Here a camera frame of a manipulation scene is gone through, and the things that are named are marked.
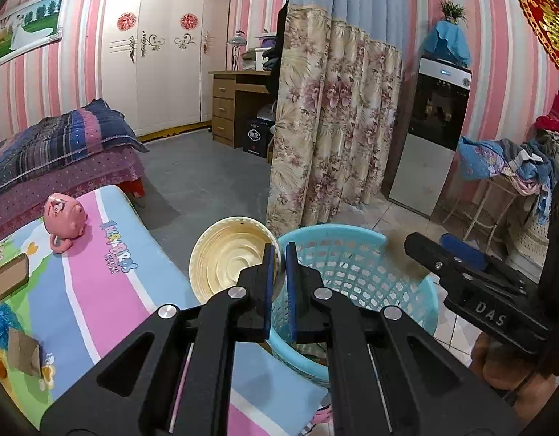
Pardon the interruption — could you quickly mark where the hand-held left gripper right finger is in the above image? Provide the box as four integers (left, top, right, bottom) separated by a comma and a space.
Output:
285, 242, 520, 436

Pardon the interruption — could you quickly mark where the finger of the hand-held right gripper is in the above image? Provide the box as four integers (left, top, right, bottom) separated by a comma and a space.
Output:
404, 231, 527, 298
440, 234, 486, 270

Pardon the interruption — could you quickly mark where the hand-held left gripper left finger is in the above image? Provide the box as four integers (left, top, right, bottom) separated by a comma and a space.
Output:
39, 242, 280, 436

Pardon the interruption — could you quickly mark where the light blue plastic basket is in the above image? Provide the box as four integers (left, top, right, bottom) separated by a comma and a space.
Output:
266, 225, 439, 384

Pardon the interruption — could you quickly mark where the brown cardboard piece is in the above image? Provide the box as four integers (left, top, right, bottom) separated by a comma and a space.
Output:
7, 329, 44, 379

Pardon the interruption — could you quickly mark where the person's right hand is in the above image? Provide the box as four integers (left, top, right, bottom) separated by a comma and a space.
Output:
470, 331, 557, 403

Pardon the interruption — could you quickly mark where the white metal rack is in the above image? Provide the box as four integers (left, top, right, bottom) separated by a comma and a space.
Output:
461, 175, 525, 241

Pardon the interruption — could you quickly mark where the white knitted cloth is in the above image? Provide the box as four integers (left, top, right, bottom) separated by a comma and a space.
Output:
506, 209, 552, 270

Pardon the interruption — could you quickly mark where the black silver water dispenser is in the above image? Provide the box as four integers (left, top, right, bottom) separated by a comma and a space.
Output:
381, 54, 473, 219

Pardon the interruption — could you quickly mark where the pile of clothes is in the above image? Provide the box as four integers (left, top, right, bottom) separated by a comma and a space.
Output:
456, 91, 559, 225

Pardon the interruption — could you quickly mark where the pink printed sheet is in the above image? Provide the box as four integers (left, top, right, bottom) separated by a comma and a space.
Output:
302, 400, 335, 436

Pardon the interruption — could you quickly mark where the colourful cartoon blanket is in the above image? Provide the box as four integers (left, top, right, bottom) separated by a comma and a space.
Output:
0, 185, 330, 436

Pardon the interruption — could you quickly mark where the blue floral curtain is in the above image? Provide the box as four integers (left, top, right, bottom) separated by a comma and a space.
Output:
266, 0, 418, 228

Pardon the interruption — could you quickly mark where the black box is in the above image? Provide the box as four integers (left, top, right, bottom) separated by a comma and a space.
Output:
243, 118, 275, 159

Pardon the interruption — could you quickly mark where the wooden desk with drawers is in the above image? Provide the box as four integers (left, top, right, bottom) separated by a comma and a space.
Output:
209, 70, 280, 148

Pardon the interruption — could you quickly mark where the blue cloth cover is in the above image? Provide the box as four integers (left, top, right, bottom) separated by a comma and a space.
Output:
420, 20, 471, 66

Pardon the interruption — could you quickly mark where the pink mug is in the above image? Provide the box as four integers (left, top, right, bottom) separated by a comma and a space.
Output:
43, 194, 88, 255

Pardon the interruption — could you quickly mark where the white wardrobe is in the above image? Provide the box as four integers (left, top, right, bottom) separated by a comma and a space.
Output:
100, 0, 237, 137

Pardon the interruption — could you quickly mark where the bed with purple skirt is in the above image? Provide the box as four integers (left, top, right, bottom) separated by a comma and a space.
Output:
0, 145, 146, 241

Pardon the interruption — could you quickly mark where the small green potted plant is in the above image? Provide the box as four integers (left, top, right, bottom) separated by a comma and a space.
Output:
438, 0, 468, 25

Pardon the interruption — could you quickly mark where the white printer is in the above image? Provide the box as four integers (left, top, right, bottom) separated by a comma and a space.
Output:
242, 48, 273, 71

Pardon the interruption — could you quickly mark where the black hanging garment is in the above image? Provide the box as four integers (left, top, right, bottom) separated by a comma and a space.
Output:
266, 2, 289, 101

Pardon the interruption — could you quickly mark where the brown phone case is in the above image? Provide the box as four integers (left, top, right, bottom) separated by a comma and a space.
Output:
0, 253, 31, 307

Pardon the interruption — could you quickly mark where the silver desk lamp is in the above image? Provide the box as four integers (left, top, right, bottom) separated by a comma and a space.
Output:
228, 31, 247, 72

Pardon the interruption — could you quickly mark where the striped patchwork quilt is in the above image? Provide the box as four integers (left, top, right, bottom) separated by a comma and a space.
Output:
0, 98, 149, 201

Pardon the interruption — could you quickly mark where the framed wedding picture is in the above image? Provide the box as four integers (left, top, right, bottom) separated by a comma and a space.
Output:
0, 0, 66, 71

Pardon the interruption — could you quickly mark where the red gold wall decoration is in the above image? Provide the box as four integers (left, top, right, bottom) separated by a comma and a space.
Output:
515, 0, 559, 78

